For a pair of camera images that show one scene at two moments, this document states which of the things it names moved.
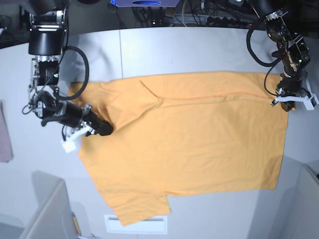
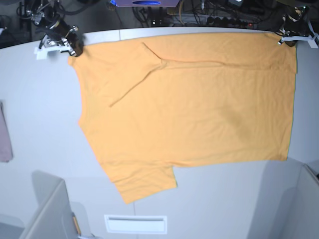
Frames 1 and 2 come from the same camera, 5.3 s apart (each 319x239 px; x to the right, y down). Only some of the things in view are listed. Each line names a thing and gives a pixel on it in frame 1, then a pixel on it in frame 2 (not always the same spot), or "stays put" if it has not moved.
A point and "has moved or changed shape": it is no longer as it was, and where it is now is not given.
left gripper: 74,115 → 61,30
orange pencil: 75,220 stays put
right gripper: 291,84 → 296,27
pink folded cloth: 6,150 stays put
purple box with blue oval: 162,3 stays put
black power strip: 226,22 stays put
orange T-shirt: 183,134 has moved or changed shape
